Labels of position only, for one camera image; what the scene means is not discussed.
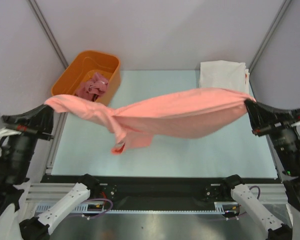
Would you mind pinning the aluminium frame rail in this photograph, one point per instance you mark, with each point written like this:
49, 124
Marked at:
53, 192

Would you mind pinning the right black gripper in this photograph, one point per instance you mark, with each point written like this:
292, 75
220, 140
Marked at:
259, 113

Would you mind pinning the orange plastic basket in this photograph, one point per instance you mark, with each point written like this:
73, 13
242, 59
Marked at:
83, 67

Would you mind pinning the white slotted cable duct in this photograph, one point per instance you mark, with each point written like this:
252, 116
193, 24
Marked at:
218, 208

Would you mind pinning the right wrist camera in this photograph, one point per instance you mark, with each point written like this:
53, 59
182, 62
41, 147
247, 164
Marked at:
292, 136

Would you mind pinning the dark pink t-shirt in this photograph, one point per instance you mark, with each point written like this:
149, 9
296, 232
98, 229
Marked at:
95, 87

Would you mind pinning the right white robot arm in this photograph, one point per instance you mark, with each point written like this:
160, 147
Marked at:
277, 214

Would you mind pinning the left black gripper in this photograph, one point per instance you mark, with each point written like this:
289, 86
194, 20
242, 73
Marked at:
41, 116

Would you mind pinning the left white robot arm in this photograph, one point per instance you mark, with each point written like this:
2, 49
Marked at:
19, 135

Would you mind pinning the light pink t-shirt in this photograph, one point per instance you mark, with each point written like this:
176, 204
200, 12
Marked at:
189, 114

